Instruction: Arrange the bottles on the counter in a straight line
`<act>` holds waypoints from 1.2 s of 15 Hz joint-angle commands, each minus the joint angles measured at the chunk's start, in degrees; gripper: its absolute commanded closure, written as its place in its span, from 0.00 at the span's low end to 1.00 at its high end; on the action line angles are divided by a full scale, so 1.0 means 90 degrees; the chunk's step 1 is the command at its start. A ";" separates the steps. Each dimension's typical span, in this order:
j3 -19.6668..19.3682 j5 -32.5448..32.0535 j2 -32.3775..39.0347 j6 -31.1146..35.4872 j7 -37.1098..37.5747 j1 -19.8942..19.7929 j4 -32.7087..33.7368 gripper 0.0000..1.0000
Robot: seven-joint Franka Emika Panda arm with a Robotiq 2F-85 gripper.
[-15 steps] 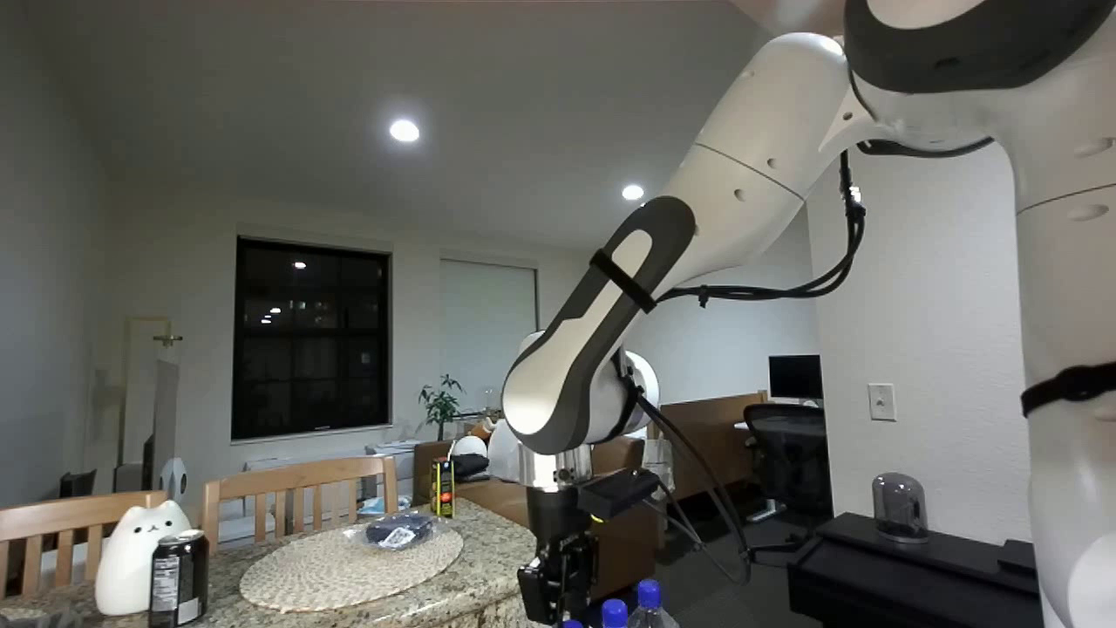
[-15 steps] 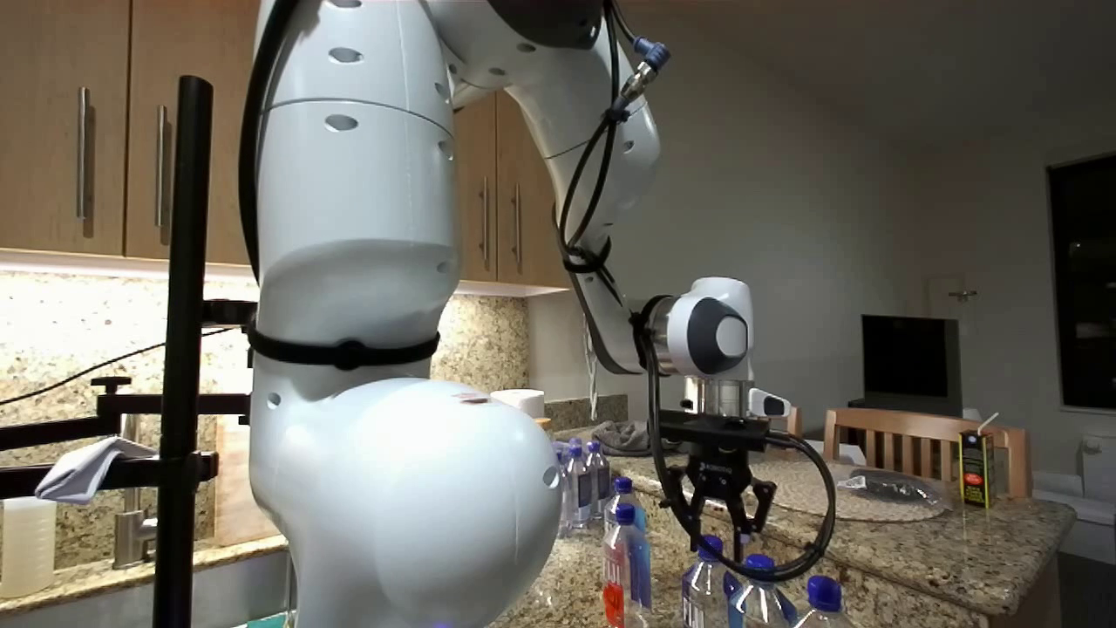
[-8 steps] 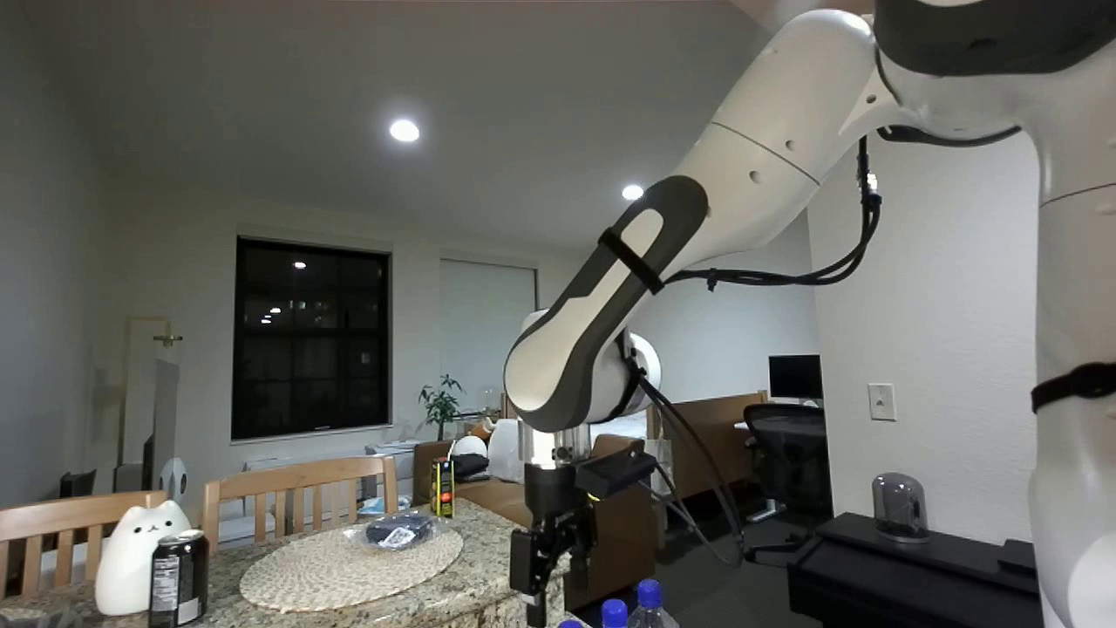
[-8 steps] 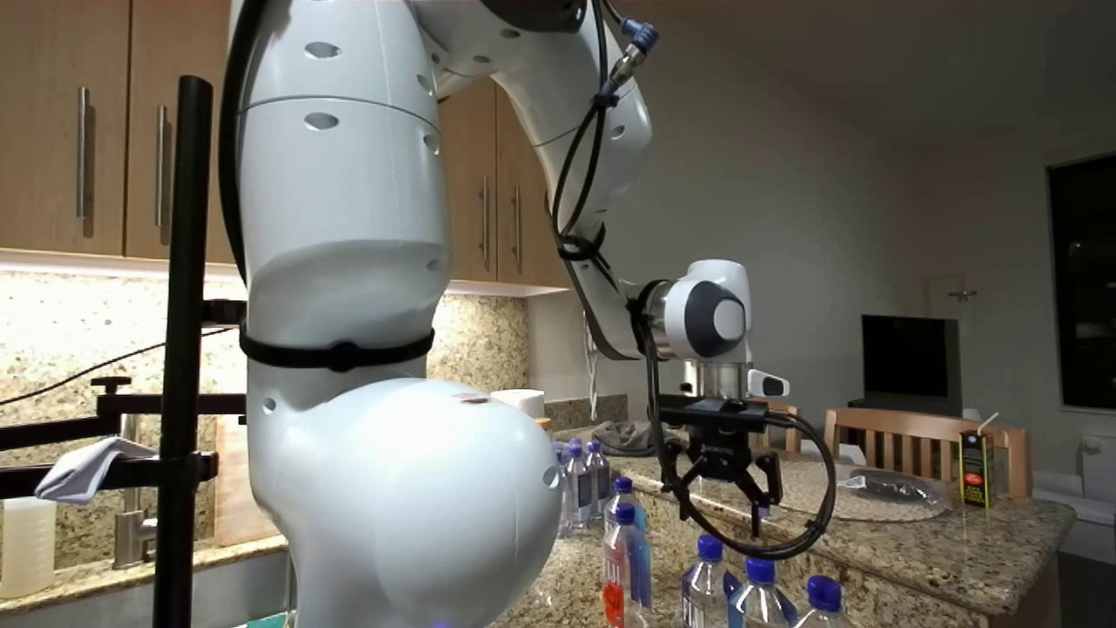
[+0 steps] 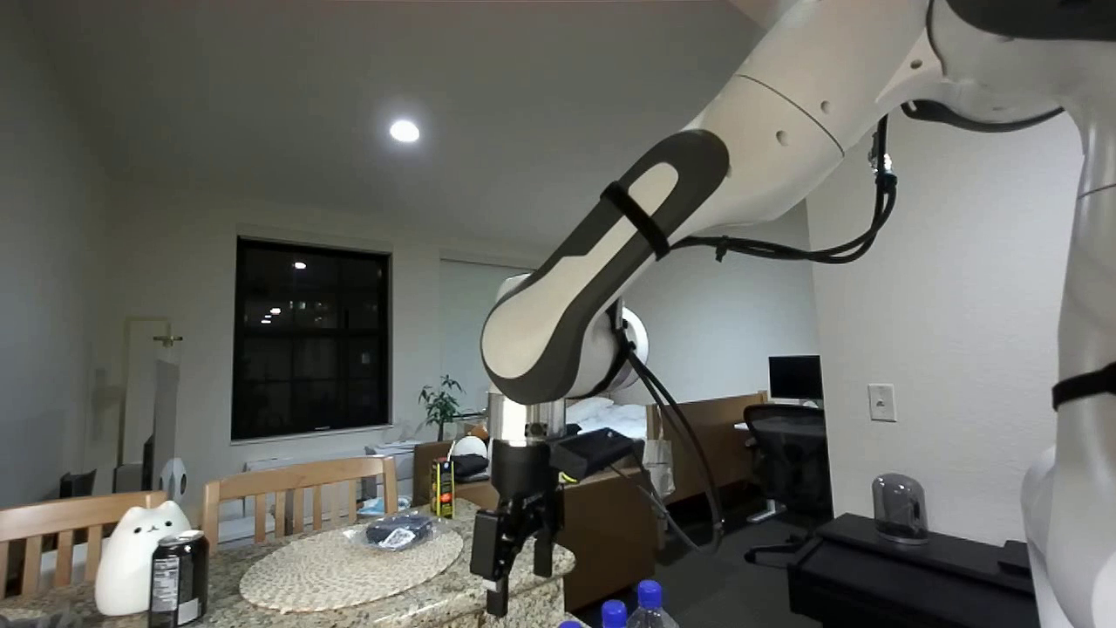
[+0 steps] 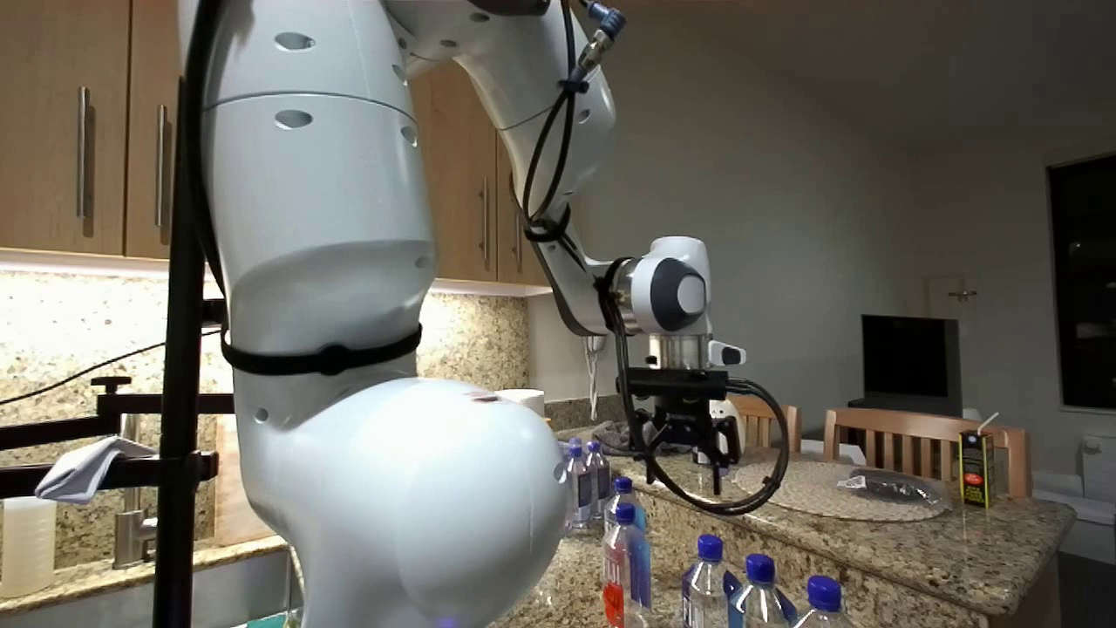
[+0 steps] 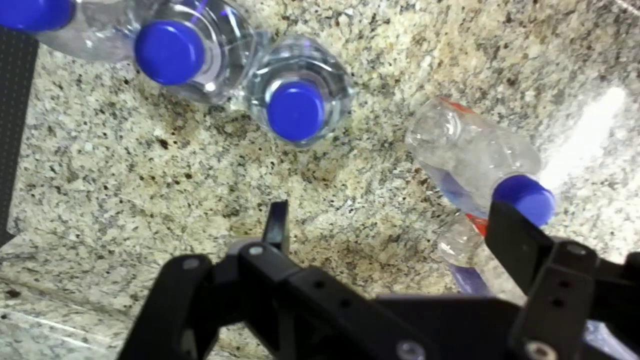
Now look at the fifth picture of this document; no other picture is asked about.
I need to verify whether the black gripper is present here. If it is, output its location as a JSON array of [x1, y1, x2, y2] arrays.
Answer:
[[468, 435, 567, 621]]

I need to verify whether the juice carton with straw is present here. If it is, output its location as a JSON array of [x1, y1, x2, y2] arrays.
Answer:
[[428, 453, 461, 524]]

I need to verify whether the clear plastic bag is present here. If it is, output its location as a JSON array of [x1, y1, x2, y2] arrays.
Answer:
[[364, 508, 435, 554]]

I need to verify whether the green potted plant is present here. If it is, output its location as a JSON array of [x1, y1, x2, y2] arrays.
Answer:
[[414, 374, 468, 446]]

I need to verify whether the white bedding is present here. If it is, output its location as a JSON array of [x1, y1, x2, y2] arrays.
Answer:
[[446, 394, 655, 485]]

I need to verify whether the round woven placemat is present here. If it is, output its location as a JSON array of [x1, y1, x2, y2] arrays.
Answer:
[[239, 521, 468, 617]]

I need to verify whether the wooden slatted chair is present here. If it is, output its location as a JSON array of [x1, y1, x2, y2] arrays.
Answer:
[[198, 453, 403, 558], [0, 488, 168, 604]]

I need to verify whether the wooden desk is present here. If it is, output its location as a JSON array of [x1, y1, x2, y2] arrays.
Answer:
[[663, 389, 771, 503]]

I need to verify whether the black office chair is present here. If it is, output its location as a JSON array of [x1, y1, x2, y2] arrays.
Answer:
[[743, 400, 839, 528]]

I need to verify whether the dark window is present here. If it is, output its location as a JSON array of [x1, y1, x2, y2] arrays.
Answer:
[[232, 233, 393, 443]]

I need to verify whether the black computer monitor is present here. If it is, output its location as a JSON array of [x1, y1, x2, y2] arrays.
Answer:
[[763, 351, 826, 404]]

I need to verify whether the dark labelled can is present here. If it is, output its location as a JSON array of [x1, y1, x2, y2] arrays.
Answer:
[[146, 528, 212, 628]]

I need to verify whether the small white appliance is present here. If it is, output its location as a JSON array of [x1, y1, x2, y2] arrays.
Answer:
[[156, 453, 193, 503]]

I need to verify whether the clear glass dome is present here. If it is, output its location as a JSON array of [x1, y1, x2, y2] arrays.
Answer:
[[869, 472, 928, 539]]

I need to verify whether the white cat-shaped jar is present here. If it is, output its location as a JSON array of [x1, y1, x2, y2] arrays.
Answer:
[[95, 500, 195, 621]]

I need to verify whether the black equipment case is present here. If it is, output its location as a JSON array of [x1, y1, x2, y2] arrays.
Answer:
[[786, 508, 1042, 628]]

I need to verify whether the round ceiling light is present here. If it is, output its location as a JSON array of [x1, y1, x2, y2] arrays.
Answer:
[[385, 110, 425, 148]]

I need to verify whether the small dark box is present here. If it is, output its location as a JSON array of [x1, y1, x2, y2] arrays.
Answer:
[[56, 468, 102, 503]]

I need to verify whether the white wall outlet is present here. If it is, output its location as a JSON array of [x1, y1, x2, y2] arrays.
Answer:
[[864, 380, 901, 425]]

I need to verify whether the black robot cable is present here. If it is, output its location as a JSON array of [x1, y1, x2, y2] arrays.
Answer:
[[604, 96, 1066, 554]]

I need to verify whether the black strap band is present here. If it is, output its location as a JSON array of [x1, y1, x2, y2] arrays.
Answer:
[[1049, 358, 1116, 410]]

